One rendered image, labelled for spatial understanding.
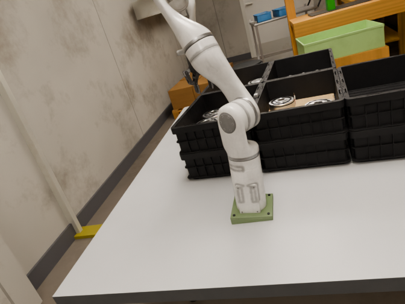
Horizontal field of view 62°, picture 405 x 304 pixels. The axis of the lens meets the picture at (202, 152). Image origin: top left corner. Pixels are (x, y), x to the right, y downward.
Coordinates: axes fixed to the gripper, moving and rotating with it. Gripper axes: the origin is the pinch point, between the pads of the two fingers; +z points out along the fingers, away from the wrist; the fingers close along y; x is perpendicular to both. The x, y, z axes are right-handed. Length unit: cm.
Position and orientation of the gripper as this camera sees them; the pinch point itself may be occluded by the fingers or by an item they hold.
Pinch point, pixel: (204, 87)
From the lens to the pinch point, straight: 139.3
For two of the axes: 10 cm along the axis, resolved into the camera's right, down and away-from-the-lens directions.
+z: 2.7, 8.8, 3.9
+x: -4.6, -2.4, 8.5
